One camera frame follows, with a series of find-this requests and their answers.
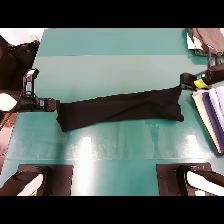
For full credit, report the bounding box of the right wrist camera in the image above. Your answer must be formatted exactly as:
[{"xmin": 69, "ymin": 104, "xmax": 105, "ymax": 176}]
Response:
[{"xmin": 205, "ymin": 44, "xmax": 224, "ymax": 69}]

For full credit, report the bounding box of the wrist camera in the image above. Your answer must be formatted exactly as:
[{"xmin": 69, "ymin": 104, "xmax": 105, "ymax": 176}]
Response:
[
  {"xmin": 22, "ymin": 67, "xmax": 41, "ymax": 98},
  {"xmin": 205, "ymin": 44, "xmax": 224, "ymax": 69}
]

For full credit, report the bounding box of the grey folded garment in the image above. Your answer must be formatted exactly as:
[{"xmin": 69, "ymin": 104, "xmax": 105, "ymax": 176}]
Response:
[{"xmin": 191, "ymin": 28, "xmax": 224, "ymax": 54}]

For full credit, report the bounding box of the purple folded garment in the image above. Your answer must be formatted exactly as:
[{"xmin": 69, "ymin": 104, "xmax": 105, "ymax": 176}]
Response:
[{"xmin": 201, "ymin": 91, "xmax": 224, "ymax": 155}]

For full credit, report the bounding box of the lavender folded garment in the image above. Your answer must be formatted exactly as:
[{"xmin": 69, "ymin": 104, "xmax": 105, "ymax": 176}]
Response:
[{"xmin": 213, "ymin": 85, "xmax": 224, "ymax": 125}]

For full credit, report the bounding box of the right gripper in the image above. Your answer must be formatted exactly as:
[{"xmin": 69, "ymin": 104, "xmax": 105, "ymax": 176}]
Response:
[{"xmin": 179, "ymin": 72, "xmax": 202, "ymax": 91}]

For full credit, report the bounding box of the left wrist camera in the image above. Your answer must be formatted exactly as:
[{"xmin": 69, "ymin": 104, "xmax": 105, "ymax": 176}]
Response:
[{"xmin": 22, "ymin": 67, "xmax": 41, "ymax": 98}]

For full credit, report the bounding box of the white folded garment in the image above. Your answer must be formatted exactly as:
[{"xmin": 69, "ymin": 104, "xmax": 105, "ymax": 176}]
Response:
[{"xmin": 185, "ymin": 30, "xmax": 205, "ymax": 51}]

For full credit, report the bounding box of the black T-shirt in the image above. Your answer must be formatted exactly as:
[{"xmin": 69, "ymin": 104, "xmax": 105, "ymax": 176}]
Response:
[{"xmin": 55, "ymin": 84, "xmax": 186, "ymax": 133}]

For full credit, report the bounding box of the cream folded garment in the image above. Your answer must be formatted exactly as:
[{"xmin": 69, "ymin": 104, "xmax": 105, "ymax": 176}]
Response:
[{"xmin": 192, "ymin": 90, "xmax": 223, "ymax": 155}]

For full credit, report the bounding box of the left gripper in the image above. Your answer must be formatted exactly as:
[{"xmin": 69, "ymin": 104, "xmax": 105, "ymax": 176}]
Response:
[{"xmin": 36, "ymin": 97, "xmax": 61, "ymax": 113}]

